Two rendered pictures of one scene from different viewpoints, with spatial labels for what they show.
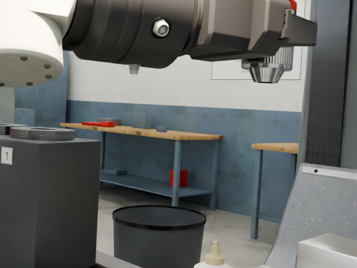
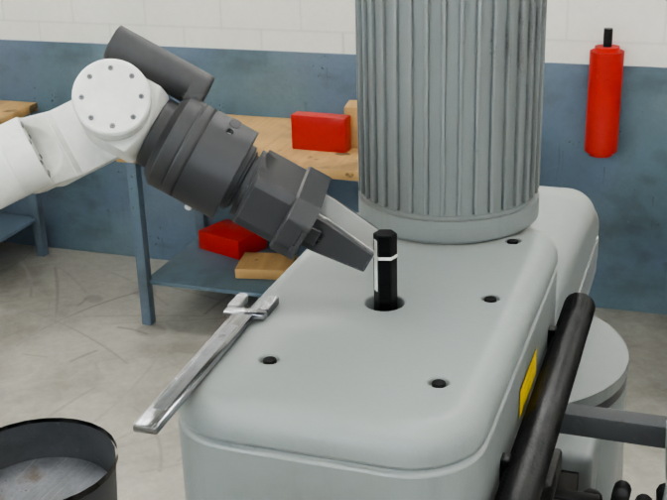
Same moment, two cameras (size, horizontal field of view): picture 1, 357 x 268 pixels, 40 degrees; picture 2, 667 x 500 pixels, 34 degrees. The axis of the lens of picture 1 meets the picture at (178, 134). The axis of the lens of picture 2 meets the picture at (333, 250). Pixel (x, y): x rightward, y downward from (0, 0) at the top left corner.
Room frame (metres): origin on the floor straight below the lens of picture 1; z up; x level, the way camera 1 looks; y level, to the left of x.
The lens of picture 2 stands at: (-0.39, 0.33, 2.32)
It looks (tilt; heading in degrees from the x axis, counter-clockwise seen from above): 22 degrees down; 337
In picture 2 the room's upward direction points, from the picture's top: 2 degrees counter-clockwise
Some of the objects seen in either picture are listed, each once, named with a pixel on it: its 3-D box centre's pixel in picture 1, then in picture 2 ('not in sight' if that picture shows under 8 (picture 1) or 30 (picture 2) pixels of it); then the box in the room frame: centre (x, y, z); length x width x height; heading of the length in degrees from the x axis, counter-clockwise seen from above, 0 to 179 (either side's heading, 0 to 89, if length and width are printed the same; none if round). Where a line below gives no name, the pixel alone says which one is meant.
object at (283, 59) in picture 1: (268, 41); not in sight; (0.45, -0.08, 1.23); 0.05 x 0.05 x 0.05
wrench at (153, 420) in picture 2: not in sight; (207, 355); (0.42, 0.10, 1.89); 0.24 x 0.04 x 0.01; 140
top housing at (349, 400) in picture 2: not in sight; (389, 371); (0.47, -0.09, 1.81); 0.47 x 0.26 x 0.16; 137
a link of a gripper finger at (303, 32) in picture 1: (292, 29); not in sight; (0.43, -0.09, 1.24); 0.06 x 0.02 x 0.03; 121
